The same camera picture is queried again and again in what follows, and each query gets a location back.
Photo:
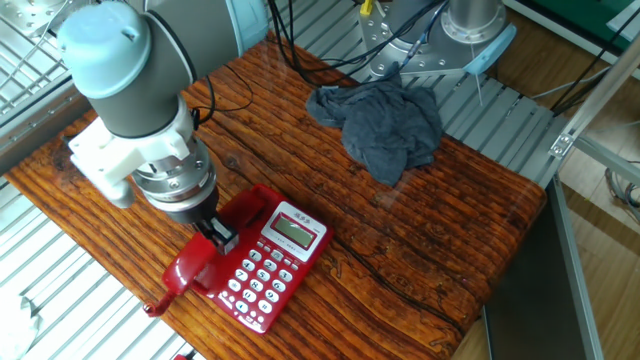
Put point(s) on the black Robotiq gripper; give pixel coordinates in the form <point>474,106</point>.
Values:
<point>192,210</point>

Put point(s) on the red telephone handset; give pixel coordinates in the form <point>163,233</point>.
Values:
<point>187,265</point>

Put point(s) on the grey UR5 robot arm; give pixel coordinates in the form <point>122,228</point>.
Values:
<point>140,85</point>

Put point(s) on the red telephone base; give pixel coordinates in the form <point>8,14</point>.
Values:
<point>270,280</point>

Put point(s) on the dark grey crumpled cloth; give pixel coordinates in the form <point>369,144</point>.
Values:
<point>385,125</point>

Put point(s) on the white crumpled cloth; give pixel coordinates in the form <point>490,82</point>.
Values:
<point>17,330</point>

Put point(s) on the silver robot mounting plate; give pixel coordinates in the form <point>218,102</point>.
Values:
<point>435,55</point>

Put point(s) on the white zip tie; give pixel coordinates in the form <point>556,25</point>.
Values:
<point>477,75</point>

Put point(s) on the dark grey flat panel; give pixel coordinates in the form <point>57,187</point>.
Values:
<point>530,280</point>

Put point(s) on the aluminium extrusion frame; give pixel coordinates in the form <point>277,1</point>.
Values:
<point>595,107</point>

